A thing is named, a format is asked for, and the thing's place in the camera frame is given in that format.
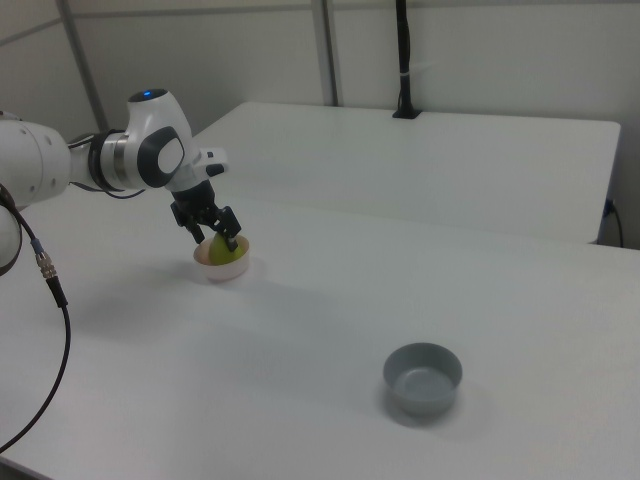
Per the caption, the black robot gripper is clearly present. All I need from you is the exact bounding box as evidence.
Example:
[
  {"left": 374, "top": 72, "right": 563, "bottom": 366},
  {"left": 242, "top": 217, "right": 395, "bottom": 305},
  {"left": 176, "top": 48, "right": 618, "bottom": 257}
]
[{"left": 169, "top": 180, "right": 242, "bottom": 251}]

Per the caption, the green pear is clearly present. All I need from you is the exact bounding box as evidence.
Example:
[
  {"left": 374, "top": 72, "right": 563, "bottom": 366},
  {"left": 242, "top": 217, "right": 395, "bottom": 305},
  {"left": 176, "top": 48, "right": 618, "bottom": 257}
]
[{"left": 208, "top": 233, "right": 247, "bottom": 266}]

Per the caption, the pink plastic bowl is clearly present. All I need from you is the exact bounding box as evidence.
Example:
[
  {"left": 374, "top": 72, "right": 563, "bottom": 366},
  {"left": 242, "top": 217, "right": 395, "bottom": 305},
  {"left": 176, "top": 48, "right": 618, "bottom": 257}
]
[{"left": 193, "top": 237, "right": 252, "bottom": 283}]

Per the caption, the grey plastic bowl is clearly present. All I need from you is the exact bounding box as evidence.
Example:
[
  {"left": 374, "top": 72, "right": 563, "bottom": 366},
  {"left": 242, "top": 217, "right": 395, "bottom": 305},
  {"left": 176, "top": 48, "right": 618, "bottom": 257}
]
[{"left": 382, "top": 342, "right": 464, "bottom": 416}]

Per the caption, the white adjoining table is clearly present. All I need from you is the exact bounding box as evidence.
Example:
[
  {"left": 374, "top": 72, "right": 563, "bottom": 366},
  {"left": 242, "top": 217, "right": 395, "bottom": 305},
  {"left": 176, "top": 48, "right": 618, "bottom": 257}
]
[{"left": 192, "top": 101, "right": 622, "bottom": 246}]

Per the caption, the black cable with metal connector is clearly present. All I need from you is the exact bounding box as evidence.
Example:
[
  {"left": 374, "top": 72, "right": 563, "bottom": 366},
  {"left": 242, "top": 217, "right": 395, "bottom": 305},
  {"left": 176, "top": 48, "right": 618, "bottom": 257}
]
[{"left": 0, "top": 182, "right": 72, "bottom": 454}]

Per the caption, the dark brown cable loop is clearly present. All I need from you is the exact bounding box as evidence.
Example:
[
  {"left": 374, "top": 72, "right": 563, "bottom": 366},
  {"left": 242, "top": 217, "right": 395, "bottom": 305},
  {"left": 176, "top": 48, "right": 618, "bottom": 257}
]
[{"left": 0, "top": 189, "right": 24, "bottom": 277}]

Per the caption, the grey metal partition post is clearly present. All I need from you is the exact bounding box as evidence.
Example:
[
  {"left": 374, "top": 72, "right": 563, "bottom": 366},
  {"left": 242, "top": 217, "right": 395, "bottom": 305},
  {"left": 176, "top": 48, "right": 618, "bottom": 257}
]
[
  {"left": 310, "top": 0, "right": 345, "bottom": 107},
  {"left": 58, "top": 0, "right": 110, "bottom": 132}
]

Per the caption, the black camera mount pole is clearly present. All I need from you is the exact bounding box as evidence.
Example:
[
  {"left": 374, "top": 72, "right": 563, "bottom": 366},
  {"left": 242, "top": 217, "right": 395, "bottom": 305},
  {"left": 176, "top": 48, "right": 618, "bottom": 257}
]
[{"left": 392, "top": 0, "right": 422, "bottom": 120}]

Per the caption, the black cable with blue plug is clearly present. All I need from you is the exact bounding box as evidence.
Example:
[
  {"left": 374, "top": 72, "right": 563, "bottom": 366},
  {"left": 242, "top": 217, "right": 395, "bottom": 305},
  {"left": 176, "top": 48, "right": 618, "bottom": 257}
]
[{"left": 602, "top": 197, "right": 626, "bottom": 247}]

